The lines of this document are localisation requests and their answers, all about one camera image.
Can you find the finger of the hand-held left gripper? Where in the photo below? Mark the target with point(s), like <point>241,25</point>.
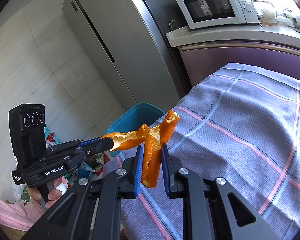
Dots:
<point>100,148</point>
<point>95,140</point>

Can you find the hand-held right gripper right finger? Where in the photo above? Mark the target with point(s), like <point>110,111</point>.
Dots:
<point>165,170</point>

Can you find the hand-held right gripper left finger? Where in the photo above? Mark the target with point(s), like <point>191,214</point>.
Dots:
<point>139,170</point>

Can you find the teal plastic bin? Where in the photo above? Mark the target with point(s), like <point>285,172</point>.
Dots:
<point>135,117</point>

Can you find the person's left forearm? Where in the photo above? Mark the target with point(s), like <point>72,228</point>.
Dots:
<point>12,212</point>

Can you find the person's left hand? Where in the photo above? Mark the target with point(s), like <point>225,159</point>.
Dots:
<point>55,197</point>

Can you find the pile of colourful wrappers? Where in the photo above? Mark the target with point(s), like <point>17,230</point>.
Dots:
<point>90,165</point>

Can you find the grey checkered tablecloth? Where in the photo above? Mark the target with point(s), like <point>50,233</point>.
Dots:
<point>227,142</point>

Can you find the grey refrigerator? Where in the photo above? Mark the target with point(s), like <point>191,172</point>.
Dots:
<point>130,42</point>

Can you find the purple kitchen base cabinets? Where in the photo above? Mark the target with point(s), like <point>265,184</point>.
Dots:
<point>227,55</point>

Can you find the white microwave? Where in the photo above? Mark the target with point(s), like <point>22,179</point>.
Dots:
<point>210,7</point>

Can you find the glass container with lid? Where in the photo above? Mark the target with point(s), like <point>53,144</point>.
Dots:
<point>266,17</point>

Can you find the clear plastic bag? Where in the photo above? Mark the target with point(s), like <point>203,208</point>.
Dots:
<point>282,21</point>

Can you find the glass jar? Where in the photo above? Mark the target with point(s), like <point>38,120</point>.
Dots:
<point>290,17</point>

